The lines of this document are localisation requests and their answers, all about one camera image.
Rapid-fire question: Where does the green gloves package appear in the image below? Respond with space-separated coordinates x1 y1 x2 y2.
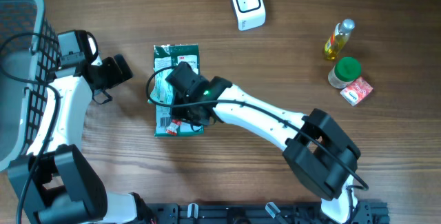
154 44 204 137

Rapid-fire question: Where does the grey plastic basket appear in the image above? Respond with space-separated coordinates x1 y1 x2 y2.
1 0 61 172

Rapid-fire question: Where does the green lid jar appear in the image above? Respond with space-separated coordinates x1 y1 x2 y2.
328 57 362 89

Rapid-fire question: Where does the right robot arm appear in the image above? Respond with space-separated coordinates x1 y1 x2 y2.
165 63 361 223

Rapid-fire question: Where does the red stick sachet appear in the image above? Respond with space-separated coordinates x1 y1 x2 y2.
165 119 182 136

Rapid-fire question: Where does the red white small carton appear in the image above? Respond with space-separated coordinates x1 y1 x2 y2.
340 77 373 106

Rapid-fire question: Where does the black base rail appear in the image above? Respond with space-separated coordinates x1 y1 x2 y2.
148 201 391 224

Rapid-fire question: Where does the clear yellow liquid bottle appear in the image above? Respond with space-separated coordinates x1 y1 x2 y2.
323 19 356 61

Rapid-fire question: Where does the white barcode scanner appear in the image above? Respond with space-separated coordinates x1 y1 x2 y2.
231 0 266 31

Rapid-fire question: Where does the teal snack wrapper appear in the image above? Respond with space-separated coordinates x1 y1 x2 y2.
150 69 174 105

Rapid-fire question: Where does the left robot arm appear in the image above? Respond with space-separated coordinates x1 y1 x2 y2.
8 52 156 223

